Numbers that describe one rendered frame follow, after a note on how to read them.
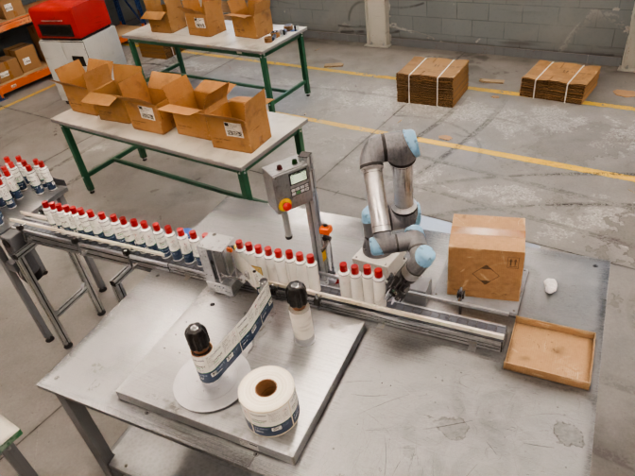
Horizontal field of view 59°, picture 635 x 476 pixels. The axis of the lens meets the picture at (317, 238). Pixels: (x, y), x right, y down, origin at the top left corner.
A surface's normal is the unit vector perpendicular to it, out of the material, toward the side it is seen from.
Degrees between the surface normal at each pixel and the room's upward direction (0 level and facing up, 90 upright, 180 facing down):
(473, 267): 90
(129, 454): 0
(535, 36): 90
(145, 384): 0
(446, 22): 90
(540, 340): 0
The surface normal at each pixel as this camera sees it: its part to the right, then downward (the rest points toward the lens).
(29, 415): -0.11, -0.80
